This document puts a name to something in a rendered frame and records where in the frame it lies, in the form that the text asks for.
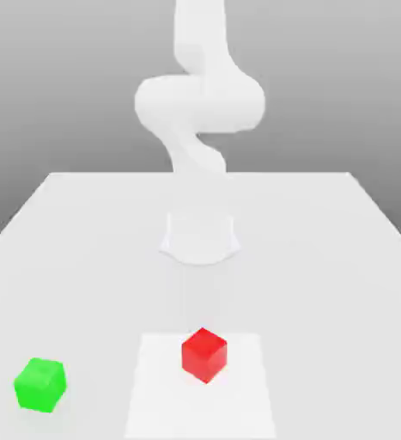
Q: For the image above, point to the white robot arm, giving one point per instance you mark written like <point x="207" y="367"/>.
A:
<point x="200" y="103"/>

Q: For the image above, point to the small red cube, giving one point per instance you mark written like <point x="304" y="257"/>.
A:
<point x="204" y="355"/>

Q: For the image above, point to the small green cube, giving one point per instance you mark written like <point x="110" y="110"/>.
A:
<point x="40" y="385"/>

